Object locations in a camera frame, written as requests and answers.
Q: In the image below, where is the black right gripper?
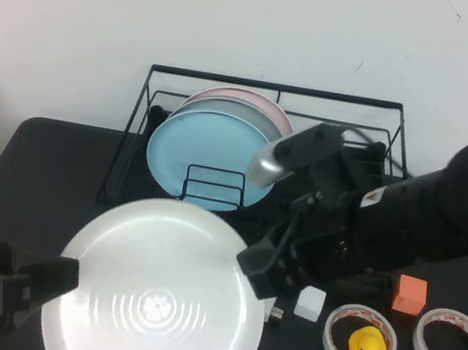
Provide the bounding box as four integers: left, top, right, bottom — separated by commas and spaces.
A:
230, 142, 376, 317

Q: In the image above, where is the white round plate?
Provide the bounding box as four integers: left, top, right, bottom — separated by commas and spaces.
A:
34, 179, 284, 350

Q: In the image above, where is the light blue plate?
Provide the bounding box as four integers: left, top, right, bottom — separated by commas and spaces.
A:
138, 100, 288, 222

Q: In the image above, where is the grey plate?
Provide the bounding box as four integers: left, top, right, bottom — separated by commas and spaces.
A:
164, 88, 290, 148

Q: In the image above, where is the pink plate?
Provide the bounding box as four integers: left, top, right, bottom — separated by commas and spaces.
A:
180, 78, 302, 137

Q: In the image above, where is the white power adapter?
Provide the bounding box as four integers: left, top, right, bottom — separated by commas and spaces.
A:
260, 295, 288, 329

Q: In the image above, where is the small white cube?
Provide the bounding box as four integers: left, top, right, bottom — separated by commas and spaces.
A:
292, 284, 328, 322

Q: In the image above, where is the yellow rubber duck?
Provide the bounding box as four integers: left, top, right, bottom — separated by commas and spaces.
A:
347, 322, 388, 350

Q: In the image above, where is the orange cube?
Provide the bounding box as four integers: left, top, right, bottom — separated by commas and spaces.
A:
389, 273, 430, 318

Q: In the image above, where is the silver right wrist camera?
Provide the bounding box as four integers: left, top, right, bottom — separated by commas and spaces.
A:
244, 111, 348, 202

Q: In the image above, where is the black wire dish rack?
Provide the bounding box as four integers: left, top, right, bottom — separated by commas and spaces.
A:
87, 54, 428, 304

